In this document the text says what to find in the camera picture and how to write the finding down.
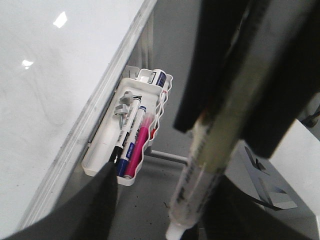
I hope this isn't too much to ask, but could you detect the white black whiteboard marker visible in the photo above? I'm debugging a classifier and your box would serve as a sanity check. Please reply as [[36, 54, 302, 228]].
[[165, 114, 243, 240]]

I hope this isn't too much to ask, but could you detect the white plastic marker tray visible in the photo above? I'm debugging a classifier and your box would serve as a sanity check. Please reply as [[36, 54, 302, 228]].
[[81, 68, 173, 186]]

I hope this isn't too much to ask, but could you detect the pink highlighter marker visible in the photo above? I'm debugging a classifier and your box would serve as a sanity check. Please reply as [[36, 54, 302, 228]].
[[124, 112, 154, 179]]

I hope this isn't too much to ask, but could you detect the grey plastic knob bolt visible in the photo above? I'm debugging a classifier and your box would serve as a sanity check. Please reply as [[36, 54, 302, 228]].
[[114, 90, 133, 129]]

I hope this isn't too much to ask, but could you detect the black capped white marker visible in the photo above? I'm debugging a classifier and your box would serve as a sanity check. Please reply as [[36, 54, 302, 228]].
[[108, 95, 142, 163]]

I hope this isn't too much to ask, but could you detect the red capped marker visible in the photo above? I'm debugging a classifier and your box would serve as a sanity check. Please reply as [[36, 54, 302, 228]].
[[150, 90, 168, 140]]

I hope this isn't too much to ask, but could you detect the white whiteboard with aluminium frame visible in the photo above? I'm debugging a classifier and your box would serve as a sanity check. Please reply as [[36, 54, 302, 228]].
[[0, 0, 156, 238]]

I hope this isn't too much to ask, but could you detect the white horizontal stand bar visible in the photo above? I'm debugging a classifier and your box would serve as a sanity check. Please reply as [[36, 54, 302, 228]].
[[145, 149, 188, 165]]

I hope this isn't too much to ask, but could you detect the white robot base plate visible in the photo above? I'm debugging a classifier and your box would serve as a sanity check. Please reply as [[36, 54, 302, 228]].
[[226, 120, 320, 240]]

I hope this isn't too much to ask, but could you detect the white blue whiteboard eraser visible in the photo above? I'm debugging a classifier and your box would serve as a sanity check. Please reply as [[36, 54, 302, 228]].
[[147, 68, 167, 88]]

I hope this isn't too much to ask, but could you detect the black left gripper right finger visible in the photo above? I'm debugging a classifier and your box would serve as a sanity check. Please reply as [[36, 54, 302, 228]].
[[174, 0, 320, 240]]

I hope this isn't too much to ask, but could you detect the blue capped white marker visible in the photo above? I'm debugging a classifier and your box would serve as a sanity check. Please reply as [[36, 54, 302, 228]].
[[117, 105, 147, 177]]

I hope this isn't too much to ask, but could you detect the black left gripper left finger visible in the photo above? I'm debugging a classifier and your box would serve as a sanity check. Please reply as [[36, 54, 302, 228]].
[[8, 162, 118, 240]]

